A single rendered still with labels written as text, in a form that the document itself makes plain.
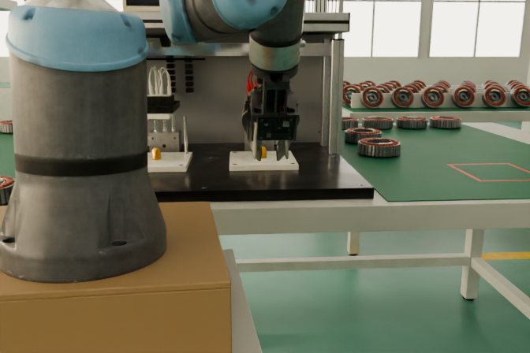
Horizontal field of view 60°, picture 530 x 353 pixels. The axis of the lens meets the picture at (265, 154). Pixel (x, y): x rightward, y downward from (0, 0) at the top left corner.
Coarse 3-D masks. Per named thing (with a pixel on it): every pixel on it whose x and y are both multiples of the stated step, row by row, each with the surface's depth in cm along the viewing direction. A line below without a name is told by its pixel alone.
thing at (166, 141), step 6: (150, 132) 116; (156, 132) 116; (162, 132) 116; (168, 132) 116; (174, 132) 116; (180, 132) 119; (150, 138) 116; (156, 138) 116; (162, 138) 116; (168, 138) 116; (174, 138) 116; (180, 138) 119; (150, 144) 116; (156, 144) 116; (162, 144) 116; (168, 144) 116; (174, 144) 116; (180, 144) 119; (150, 150) 116; (162, 150) 117; (168, 150) 117; (174, 150) 117; (180, 150) 119
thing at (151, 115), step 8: (152, 96) 106; (160, 96) 107; (168, 96) 107; (152, 104) 107; (160, 104) 107; (168, 104) 107; (176, 104) 114; (152, 112) 107; (160, 112) 107; (168, 112) 107
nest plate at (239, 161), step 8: (232, 152) 112; (240, 152) 112; (248, 152) 112; (272, 152) 112; (232, 160) 104; (240, 160) 104; (248, 160) 104; (256, 160) 104; (264, 160) 104; (272, 160) 104; (280, 160) 104; (288, 160) 104; (232, 168) 99; (240, 168) 99; (248, 168) 99; (256, 168) 99; (264, 168) 99; (272, 168) 99; (280, 168) 99; (288, 168) 100; (296, 168) 100
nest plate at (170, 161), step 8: (168, 152) 112; (176, 152) 112; (184, 152) 112; (152, 160) 104; (160, 160) 104; (168, 160) 104; (176, 160) 104; (184, 160) 104; (152, 168) 98; (160, 168) 98; (168, 168) 98; (176, 168) 98; (184, 168) 98
